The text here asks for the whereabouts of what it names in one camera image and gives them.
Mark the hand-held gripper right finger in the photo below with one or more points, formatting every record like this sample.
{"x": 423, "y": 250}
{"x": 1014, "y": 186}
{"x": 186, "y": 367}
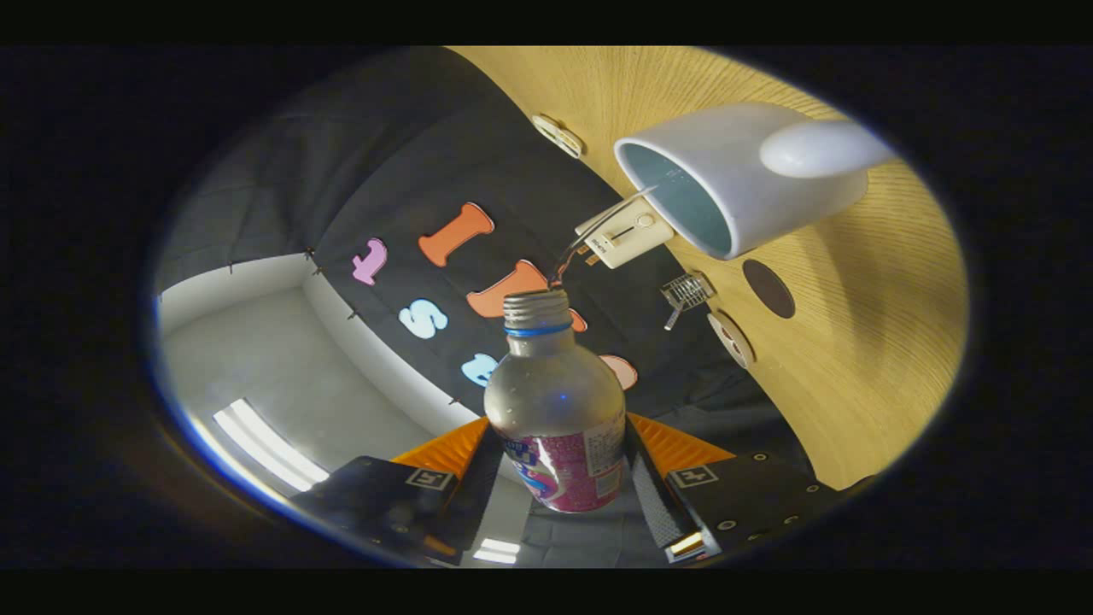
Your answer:
{"x": 653, "y": 500}

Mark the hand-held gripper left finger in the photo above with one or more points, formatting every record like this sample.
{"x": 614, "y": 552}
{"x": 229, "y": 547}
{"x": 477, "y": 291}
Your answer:
{"x": 474, "y": 504}

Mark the silver bottle with pink label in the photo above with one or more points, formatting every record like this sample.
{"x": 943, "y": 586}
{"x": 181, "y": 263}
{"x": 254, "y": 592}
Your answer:
{"x": 555, "y": 401}

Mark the dark brown round coaster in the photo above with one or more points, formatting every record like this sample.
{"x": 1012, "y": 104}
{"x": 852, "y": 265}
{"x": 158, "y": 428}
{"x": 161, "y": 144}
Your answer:
{"x": 768, "y": 289}

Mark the white cup with blue inside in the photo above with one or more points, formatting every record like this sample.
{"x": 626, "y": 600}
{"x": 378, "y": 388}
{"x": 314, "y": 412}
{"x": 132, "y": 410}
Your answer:
{"x": 743, "y": 171}

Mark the small plate with brown food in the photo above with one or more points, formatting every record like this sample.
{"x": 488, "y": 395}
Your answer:
{"x": 731, "y": 338}

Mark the wooden table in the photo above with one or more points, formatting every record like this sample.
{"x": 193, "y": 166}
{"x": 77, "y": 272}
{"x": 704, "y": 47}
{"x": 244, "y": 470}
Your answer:
{"x": 854, "y": 359}

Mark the white toaster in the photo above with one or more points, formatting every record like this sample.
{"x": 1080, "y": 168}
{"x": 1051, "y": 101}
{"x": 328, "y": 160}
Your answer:
{"x": 628, "y": 239}

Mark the white divided snack tray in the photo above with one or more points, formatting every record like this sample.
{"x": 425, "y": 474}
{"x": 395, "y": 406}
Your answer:
{"x": 557, "y": 135}

